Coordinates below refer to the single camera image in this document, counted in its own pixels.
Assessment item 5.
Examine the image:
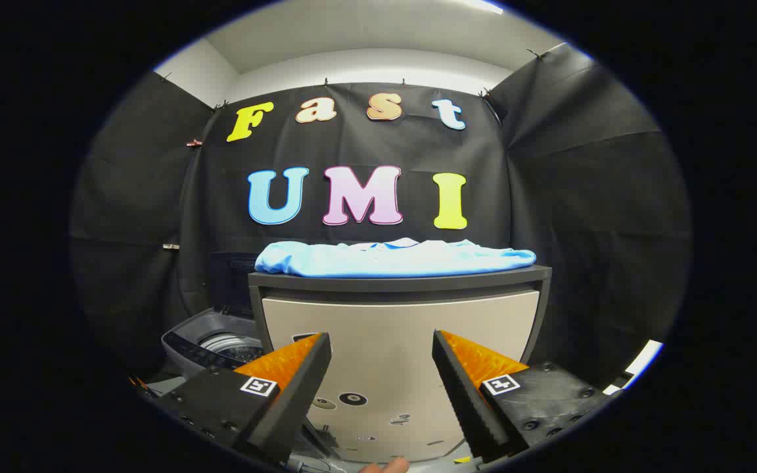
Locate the light blue shirt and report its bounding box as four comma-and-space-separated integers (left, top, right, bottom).
255, 238, 537, 279

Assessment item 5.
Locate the white panel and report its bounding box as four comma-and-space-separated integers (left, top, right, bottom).
604, 339, 666, 395

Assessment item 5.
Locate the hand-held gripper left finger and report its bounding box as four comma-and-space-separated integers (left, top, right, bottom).
152, 332, 333, 466

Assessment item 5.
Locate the grey washing machine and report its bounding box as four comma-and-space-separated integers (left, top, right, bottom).
160, 309, 340, 472

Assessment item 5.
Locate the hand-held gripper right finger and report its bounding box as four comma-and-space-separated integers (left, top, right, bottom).
432, 330, 622, 464

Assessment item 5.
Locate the grey cabinet with beige door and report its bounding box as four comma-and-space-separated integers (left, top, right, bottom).
248, 265, 553, 464

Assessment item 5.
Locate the black backdrop cloth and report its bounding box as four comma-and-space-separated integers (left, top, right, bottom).
70, 43, 691, 395

